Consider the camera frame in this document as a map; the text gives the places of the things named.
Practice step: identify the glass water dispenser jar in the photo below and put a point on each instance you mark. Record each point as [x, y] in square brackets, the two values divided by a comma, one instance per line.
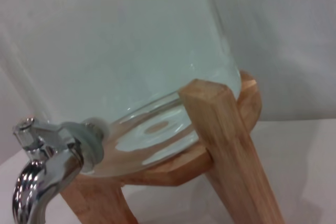
[131, 64]

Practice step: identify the chrome metal faucet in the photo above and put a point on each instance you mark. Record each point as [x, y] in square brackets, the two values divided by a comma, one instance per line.
[47, 161]

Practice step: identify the wooden dispenser stand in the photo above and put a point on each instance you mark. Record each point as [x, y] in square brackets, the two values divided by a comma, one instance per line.
[228, 142]

